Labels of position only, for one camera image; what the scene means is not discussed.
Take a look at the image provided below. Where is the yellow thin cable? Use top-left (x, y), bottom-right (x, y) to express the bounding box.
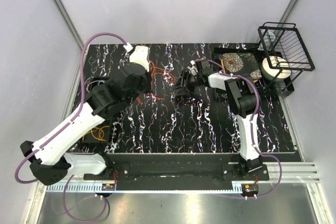
top-left (81, 125), bottom-right (110, 143)

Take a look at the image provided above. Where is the glass cup in rack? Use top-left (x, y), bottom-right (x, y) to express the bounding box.
top-left (264, 31), bottom-right (276, 50)

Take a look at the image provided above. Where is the white round bowl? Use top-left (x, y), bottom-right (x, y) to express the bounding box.
top-left (261, 56), bottom-right (291, 81)

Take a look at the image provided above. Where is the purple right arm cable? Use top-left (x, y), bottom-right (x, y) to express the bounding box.
top-left (191, 58), bottom-right (283, 190)

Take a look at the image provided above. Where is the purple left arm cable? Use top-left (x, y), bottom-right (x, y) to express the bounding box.
top-left (14, 32), bottom-right (133, 184)

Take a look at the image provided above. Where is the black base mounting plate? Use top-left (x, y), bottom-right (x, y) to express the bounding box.
top-left (84, 162), bottom-right (269, 191)

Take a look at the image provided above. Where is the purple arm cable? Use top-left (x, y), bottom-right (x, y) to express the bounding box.
top-left (14, 32), bottom-right (133, 184)
top-left (191, 58), bottom-right (283, 190)

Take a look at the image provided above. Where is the orange thin cable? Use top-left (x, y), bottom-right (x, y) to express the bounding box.
top-left (136, 60), bottom-right (176, 104)

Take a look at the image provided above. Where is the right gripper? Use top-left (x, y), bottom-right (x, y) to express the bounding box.
top-left (171, 71), bottom-right (202, 98)

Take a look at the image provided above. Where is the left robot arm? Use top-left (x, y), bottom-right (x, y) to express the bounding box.
top-left (20, 60), bottom-right (151, 186)

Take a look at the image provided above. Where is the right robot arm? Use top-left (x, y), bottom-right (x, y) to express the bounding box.
top-left (174, 58), bottom-right (263, 180)

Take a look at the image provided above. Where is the black three-compartment tray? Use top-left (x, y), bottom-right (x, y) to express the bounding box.
top-left (80, 76), bottom-right (123, 146)

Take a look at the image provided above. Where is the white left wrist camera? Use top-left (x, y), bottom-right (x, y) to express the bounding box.
top-left (123, 42), bottom-right (150, 72)

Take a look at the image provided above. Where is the white thin cable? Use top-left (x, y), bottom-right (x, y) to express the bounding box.
top-left (88, 78), bottom-right (106, 90)

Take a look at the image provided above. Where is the floral patterned box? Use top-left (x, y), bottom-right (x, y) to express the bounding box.
top-left (221, 52), bottom-right (262, 82)

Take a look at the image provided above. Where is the black wire dish rack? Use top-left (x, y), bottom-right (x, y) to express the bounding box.
top-left (258, 22), bottom-right (315, 97)

